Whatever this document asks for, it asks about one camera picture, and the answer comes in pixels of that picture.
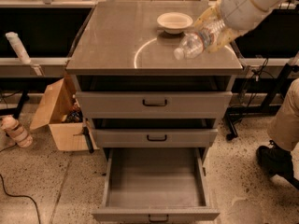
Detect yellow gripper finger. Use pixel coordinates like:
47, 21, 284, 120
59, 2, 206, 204
206, 28, 246, 52
193, 0, 221, 30

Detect clear plastic water bottle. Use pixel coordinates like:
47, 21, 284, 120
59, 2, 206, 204
174, 20, 225, 60

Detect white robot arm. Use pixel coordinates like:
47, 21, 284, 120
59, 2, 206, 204
193, 0, 287, 52

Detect grey metal drawer cabinet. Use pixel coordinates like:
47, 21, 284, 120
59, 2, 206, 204
64, 0, 244, 161

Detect grey top drawer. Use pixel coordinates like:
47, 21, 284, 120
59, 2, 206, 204
76, 91, 232, 119

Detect grey middle drawer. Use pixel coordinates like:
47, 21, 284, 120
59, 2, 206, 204
92, 129, 218, 147

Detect grey open bottom drawer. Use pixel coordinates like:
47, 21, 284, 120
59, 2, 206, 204
93, 147, 220, 224

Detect white paper bowl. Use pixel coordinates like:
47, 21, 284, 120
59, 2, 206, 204
157, 12, 193, 35

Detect person leg tan trousers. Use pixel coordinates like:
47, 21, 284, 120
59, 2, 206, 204
267, 78, 299, 151

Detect black shoe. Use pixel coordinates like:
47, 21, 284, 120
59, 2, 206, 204
256, 146, 293, 180

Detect open cardboard box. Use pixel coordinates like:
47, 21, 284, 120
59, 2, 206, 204
30, 78, 96, 153

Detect white cylindrical tube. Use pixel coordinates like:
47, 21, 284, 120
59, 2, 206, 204
6, 32, 31, 64

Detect striped cylinder on floor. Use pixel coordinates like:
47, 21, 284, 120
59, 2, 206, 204
1, 115, 33, 147

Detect black stand with cables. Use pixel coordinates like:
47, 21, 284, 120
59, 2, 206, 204
224, 58, 299, 141

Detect black floor cable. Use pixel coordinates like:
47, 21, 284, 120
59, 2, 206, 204
0, 173, 42, 224

